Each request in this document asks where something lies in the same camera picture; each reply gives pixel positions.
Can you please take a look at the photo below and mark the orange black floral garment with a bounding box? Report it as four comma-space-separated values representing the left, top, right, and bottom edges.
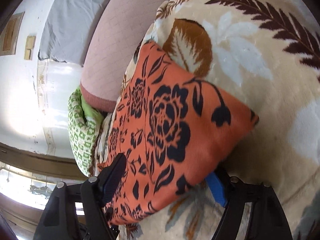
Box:
99, 41, 259, 225

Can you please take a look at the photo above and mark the brown wooden stained glass door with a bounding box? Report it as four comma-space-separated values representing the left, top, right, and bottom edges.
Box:
1, 144, 85, 239

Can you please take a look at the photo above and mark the green white patterned pillow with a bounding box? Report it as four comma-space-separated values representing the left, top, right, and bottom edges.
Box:
68, 87, 104, 177

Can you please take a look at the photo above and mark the beige leaf pattern fleece blanket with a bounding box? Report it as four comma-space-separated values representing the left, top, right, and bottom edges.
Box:
93, 0, 320, 240

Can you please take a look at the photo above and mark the grey bed sheet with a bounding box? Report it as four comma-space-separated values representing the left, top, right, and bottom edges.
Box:
38, 0, 110, 66

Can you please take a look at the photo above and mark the pink quilted mattress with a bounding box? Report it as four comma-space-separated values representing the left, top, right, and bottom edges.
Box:
80, 0, 167, 113

